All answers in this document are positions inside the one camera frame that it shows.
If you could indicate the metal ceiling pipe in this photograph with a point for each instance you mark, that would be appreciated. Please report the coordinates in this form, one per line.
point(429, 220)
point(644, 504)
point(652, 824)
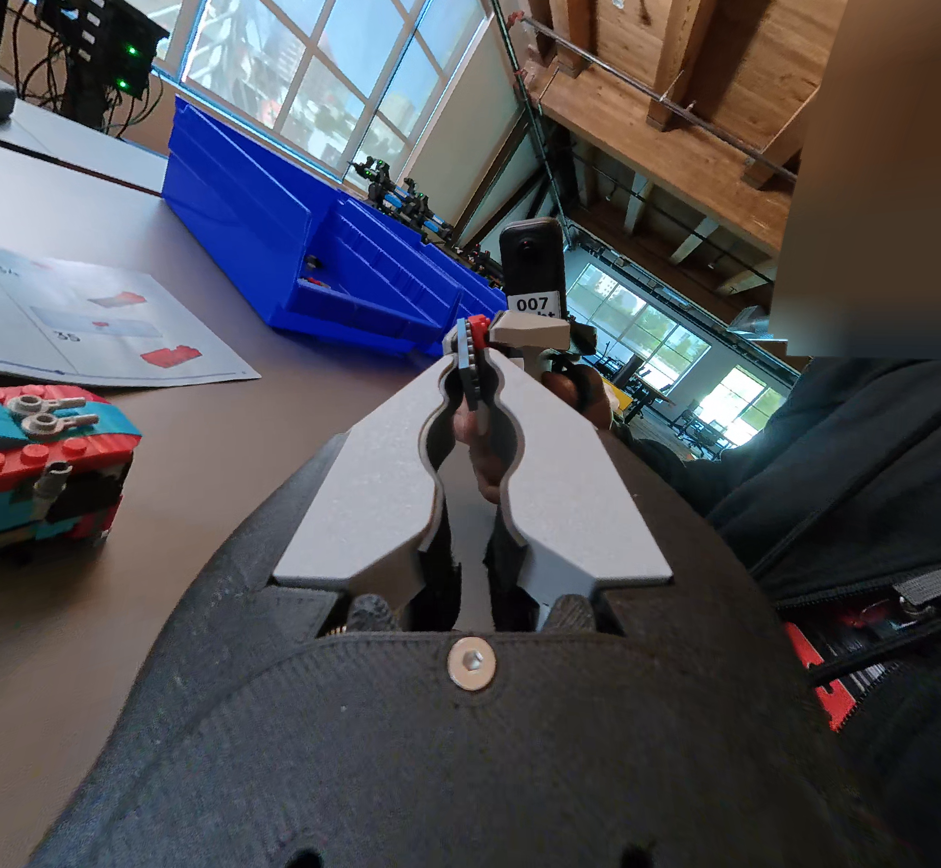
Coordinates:
point(647, 92)

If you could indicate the person's dark jacket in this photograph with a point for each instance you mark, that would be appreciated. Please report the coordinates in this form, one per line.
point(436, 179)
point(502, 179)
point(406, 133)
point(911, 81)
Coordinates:
point(845, 456)

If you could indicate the white table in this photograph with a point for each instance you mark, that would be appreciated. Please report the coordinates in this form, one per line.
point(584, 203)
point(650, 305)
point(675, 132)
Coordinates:
point(66, 140)

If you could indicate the red and blue brick truck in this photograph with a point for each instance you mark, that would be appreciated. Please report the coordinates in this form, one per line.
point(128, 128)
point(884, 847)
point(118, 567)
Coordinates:
point(73, 456)

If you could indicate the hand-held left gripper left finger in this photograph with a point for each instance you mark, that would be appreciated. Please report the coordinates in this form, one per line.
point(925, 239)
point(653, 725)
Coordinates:
point(360, 500)

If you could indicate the large paned window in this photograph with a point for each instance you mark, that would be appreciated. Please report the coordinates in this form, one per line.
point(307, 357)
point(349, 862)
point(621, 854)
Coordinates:
point(331, 22)

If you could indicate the small red toy brick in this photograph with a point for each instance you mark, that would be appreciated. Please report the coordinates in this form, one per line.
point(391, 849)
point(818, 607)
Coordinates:
point(481, 330)

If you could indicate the building instruction booklet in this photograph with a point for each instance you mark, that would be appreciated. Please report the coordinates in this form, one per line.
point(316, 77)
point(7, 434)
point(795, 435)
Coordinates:
point(184, 339)

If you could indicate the grey desk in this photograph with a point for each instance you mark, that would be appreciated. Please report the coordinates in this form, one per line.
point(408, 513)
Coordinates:
point(220, 441)

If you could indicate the grey rounded object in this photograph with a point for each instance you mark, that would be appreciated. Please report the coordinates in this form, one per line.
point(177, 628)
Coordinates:
point(6, 102)

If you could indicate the large blue storage bin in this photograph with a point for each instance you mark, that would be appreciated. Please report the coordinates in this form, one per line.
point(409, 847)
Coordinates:
point(235, 221)

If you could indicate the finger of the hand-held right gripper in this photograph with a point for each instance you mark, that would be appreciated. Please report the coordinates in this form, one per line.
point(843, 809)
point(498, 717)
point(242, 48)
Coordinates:
point(533, 331)
point(529, 359)

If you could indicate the red notched plastic piece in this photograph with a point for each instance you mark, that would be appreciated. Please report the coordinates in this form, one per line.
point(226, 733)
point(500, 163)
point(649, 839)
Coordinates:
point(805, 651)

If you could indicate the small red toy part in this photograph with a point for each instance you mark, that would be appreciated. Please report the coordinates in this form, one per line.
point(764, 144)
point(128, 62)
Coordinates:
point(314, 283)

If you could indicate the person's right hand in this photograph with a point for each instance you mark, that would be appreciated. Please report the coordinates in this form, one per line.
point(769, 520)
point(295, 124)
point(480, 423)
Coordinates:
point(489, 456)

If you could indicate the small blue storage bin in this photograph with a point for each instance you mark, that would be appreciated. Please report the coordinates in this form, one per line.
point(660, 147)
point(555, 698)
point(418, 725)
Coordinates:
point(470, 280)

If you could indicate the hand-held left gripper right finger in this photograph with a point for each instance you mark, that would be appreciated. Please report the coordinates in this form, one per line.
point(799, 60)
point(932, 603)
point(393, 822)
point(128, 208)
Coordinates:
point(581, 500)

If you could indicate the row of black robot arms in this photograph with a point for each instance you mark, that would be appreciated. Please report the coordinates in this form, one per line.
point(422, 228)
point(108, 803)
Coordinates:
point(382, 177)

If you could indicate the medium blue storage bin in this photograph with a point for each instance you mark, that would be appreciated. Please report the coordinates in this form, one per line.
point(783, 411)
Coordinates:
point(397, 258)

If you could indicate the black equipment rack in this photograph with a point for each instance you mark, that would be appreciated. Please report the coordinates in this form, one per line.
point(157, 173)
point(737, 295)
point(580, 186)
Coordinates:
point(95, 22)

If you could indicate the distant row of windows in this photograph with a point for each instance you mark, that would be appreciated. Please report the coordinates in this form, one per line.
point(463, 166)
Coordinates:
point(661, 339)

